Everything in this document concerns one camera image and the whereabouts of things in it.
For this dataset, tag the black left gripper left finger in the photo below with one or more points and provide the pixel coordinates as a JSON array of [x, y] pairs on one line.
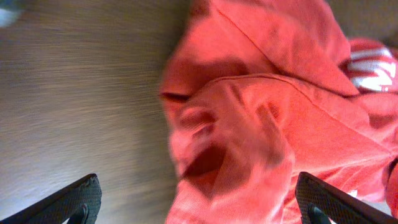
[[79, 203]]

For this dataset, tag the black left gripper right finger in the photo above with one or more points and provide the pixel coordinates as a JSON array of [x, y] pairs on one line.
[[321, 203]]

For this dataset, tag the orange t-shirt with white print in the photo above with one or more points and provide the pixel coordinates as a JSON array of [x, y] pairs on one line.
[[257, 92]]

